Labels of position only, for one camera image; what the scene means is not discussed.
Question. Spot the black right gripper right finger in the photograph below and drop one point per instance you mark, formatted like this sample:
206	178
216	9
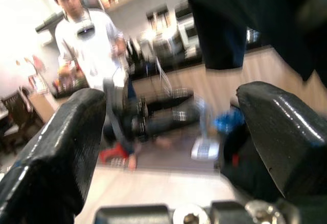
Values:
286	132

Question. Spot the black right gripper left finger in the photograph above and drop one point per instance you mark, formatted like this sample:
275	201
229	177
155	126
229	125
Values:
51	162

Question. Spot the black bag with red tag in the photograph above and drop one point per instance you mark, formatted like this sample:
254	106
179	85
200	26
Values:
245	168

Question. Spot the dark wooden chair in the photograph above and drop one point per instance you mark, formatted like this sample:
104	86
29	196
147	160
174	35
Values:
18	117

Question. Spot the red garment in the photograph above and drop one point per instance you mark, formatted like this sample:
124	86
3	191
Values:
113	152

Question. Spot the white checked cloth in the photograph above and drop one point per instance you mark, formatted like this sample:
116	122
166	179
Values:
204	148

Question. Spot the person in white shirt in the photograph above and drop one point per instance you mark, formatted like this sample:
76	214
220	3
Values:
84	55

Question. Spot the dark plaid garment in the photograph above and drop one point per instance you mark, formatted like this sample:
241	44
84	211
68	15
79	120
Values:
163	117

